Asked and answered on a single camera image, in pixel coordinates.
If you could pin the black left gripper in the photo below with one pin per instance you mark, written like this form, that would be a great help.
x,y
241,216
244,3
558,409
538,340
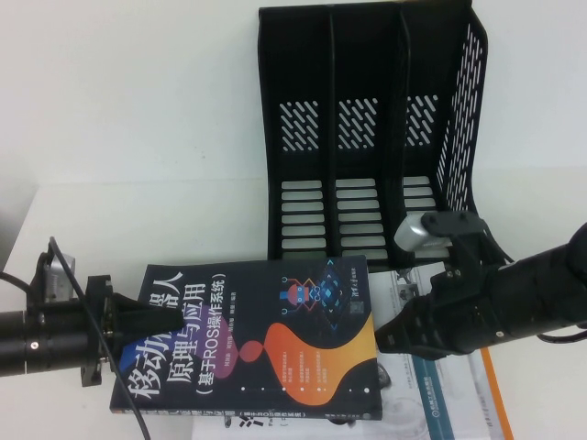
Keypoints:
x,y
98,330

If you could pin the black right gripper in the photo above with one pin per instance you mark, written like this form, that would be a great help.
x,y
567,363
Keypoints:
x,y
468,311

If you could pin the dark robot textbook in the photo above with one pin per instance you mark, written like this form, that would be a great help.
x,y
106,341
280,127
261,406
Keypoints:
x,y
275,348

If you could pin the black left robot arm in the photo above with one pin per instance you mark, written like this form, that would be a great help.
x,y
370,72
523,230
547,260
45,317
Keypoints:
x,y
41,341

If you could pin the white car suspension book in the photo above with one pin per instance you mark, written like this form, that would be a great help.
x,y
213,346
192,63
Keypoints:
x,y
399,394

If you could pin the orange edged book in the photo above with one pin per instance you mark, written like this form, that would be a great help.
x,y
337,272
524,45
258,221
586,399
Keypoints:
x,y
486,403

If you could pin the black plastic book stand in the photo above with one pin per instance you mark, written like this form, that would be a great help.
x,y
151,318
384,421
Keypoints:
x,y
367,69

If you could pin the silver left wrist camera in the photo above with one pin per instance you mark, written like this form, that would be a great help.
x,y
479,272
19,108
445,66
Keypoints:
x,y
57,275

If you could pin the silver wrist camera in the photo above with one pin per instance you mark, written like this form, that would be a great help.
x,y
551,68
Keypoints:
x,y
415,234
57,275

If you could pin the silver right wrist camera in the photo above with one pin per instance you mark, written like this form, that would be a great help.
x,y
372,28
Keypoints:
x,y
415,234

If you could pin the black right camera bracket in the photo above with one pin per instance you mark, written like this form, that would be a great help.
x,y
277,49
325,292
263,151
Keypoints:
x,y
454,222

